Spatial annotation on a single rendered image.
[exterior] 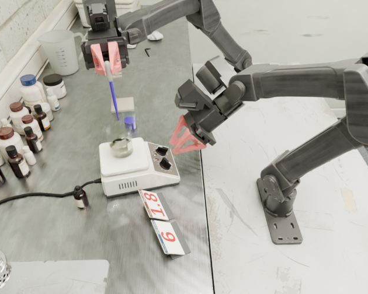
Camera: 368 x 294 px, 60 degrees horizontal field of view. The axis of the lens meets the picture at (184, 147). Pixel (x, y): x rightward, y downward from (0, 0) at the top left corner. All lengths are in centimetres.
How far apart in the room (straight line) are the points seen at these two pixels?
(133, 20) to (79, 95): 49
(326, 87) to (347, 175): 46
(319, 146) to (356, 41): 199
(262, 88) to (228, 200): 33
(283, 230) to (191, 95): 38
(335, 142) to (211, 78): 29
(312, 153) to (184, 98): 28
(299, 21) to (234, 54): 126
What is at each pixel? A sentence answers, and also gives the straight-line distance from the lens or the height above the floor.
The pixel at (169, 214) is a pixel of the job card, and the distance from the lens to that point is 80.
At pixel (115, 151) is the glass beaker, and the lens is 81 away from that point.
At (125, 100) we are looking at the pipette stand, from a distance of 119.
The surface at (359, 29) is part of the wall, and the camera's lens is 256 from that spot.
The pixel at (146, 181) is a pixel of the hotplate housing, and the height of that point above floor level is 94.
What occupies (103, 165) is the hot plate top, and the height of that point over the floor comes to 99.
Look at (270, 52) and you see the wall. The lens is 240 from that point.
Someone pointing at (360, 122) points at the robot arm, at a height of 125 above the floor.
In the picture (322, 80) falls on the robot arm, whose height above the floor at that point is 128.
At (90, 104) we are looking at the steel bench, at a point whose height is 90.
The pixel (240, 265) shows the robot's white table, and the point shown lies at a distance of 74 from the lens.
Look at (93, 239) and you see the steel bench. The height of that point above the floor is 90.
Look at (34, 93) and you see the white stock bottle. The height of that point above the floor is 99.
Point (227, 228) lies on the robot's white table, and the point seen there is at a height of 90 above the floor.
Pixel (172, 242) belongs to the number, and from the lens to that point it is 74.
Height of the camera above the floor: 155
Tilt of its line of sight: 42 degrees down
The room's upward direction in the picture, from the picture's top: straight up
